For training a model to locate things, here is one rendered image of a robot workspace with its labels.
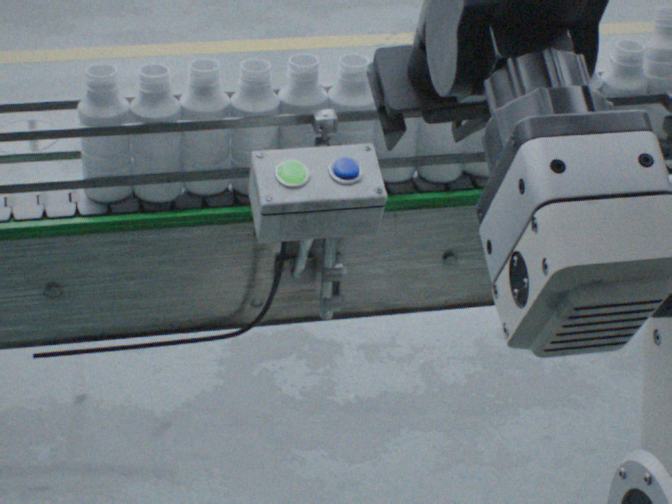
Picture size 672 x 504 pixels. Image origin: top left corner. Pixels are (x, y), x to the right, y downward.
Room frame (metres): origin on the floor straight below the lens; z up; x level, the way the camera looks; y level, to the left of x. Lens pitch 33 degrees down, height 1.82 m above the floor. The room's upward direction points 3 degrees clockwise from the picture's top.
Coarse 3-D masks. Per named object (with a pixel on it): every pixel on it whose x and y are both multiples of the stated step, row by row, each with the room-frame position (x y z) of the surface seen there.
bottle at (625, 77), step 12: (624, 48) 1.53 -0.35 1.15; (636, 48) 1.53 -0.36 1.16; (612, 60) 1.52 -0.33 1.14; (624, 60) 1.50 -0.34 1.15; (636, 60) 1.50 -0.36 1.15; (612, 72) 1.51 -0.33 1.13; (624, 72) 1.50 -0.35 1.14; (636, 72) 1.50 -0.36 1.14; (612, 84) 1.50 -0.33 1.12; (624, 84) 1.49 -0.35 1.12; (636, 84) 1.50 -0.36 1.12; (648, 84) 1.51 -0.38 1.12; (624, 108) 1.49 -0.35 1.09; (636, 108) 1.49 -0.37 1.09
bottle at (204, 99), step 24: (192, 72) 1.39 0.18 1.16; (216, 72) 1.39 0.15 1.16; (192, 96) 1.38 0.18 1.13; (216, 96) 1.39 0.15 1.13; (192, 120) 1.37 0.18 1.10; (192, 144) 1.37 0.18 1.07; (216, 144) 1.37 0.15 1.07; (192, 168) 1.37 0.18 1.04; (216, 168) 1.37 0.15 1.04; (192, 192) 1.37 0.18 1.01; (216, 192) 1.37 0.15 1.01
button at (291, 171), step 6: (288, 162) 1.25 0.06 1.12; (294, 162) 1.25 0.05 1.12; (300, 162) 1.26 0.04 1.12; (282, 168) 1.24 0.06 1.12; (288, 168) 1.24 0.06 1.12; (294, 168) 1.25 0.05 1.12; (300, 168) 1.25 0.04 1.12; (282, 174) 1.24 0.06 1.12; (288, 174) 1.24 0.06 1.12; (294, 174) 1.24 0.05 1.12; (300, 174) 1.24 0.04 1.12; (288, 180) 1.23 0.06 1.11; (294, 180) 1.23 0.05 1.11; (300, 180) 1.23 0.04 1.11
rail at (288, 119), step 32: (128, 96) 1.41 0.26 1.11; (640, 96) 1.49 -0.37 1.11; (64, 128) 1.32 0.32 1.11; (96, 128) 1.33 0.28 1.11; (128, 128) 1.34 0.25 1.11; (160, 128) 1.34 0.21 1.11; (192, 128) 1.35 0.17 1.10; (224, 128) 1.36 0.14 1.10; (0, 160) 1.37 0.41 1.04; (32, 160) 1.38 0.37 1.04; (384, 160) 1.41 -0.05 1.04; (416, 160) 1.42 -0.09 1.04; (448, 160) 1.43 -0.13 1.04; (480, 160) 1.44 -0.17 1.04; (0, 192) 1.30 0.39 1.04; (32, 192) 1.31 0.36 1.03
